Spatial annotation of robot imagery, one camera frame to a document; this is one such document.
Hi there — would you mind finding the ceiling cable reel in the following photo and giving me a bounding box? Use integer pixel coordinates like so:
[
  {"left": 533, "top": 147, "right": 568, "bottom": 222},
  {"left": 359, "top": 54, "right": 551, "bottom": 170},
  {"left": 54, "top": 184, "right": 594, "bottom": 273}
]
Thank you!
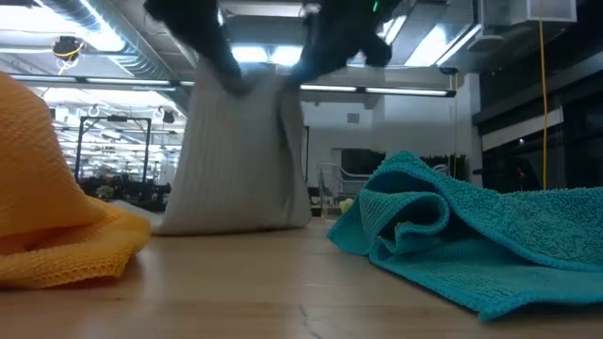
[{"left": 51, "top": 36, "right": 86, "bottom": 62}]

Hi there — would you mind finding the yellow hanging cable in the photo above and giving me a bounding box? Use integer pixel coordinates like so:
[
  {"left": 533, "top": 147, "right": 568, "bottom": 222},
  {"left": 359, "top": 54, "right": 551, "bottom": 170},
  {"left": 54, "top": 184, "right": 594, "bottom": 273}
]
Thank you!
[{"left": 538, "top": 18, "right": 548, "bottom": 190}]

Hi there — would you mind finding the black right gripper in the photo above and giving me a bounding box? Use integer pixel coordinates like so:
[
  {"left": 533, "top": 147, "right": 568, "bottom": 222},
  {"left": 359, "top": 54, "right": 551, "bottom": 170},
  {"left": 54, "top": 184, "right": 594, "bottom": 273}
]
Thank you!
[{"left": 282, "top": 0, "right": 401, "bottom": 89}]

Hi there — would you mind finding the orange microfiber towel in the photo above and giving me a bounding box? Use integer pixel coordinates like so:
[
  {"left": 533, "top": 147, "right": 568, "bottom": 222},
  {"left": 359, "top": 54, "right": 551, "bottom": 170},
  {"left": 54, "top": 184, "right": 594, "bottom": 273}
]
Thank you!
[{"left": 0, "top": 71, "right": 153, "bottom": 289}]

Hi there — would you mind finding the silver ventilation duct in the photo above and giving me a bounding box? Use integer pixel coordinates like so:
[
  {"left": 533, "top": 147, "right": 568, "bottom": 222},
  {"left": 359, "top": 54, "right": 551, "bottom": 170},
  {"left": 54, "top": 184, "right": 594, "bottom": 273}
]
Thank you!
[{"left": 41, "top": 0, "right": 202, "bottom": 84}]

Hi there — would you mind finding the black metal rack frame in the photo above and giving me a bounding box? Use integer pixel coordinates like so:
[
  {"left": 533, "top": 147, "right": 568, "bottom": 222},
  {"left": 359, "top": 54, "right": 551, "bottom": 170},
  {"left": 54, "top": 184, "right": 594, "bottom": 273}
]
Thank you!
[{"left": 73, "top": 116, "right": 152, "bottom": 184}]

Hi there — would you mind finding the clear plastic bin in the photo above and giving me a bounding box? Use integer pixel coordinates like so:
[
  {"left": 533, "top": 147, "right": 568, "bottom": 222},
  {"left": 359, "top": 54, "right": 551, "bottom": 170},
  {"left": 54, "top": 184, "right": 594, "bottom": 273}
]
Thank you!
[{"left": 316, "top": 162, "right": 373, "bottom": 220}]

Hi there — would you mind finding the long ceiling light bar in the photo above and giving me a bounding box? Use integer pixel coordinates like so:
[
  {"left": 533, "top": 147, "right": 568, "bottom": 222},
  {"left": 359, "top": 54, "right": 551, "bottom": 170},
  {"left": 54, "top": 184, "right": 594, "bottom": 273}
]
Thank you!
[
  {"left": 8, "top": 73, "right": 195, "bottom": 91},
  {"left": 300, "top": 83, "right": 457, "bottom": 99}
]

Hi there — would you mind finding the grey microfiber towel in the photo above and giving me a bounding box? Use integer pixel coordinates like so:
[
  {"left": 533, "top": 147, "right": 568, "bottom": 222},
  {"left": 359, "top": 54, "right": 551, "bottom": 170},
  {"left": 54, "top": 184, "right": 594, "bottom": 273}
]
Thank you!
[{"left": 151, "top": 58, "right": 313, "bottom": 236}]

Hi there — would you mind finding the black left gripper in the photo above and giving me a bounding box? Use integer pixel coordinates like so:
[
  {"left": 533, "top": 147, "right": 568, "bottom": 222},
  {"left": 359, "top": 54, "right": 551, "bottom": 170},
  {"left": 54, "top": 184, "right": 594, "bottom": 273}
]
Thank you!
[{"left": 143, "top": 0, "right": 251, "bottom": 95}]

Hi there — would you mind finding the teal microfiber towel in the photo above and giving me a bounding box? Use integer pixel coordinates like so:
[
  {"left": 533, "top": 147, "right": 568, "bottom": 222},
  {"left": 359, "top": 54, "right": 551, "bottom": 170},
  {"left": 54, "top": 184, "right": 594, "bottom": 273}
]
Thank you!
[{"left": 326, "top": 150, "right": 603, "bottom": 324}]

